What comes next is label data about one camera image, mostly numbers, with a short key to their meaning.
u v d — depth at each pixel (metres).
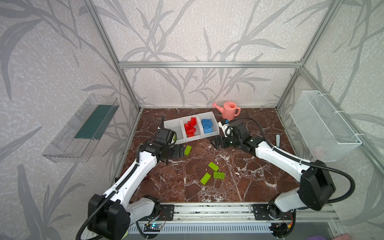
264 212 0.74
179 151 0.71
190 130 1.02
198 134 1.03
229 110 1.07
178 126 1.02
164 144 0.60
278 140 0.99
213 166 0.89
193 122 1.07
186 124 1.05
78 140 0.66
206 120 1.08
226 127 0.74
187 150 0.95
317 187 0.42
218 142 0.74
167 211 0.74
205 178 0.84
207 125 1.04
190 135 1.02
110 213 0.38
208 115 1.09
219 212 0.75
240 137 0.63
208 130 1.02
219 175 0.85
